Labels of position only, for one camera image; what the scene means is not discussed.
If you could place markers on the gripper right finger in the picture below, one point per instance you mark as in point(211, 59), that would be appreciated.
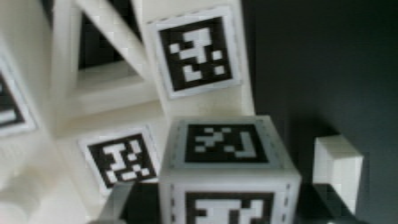
point(332, 211)

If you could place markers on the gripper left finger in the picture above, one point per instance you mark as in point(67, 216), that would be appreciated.
point(111, 214)

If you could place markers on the white chair seat plate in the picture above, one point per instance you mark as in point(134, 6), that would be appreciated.
point(339, 167)

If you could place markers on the white tagged cube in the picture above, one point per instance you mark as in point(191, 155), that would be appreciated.
point(230, 180)

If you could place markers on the white chair back frame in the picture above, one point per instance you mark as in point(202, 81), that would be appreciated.
point(79, 74)

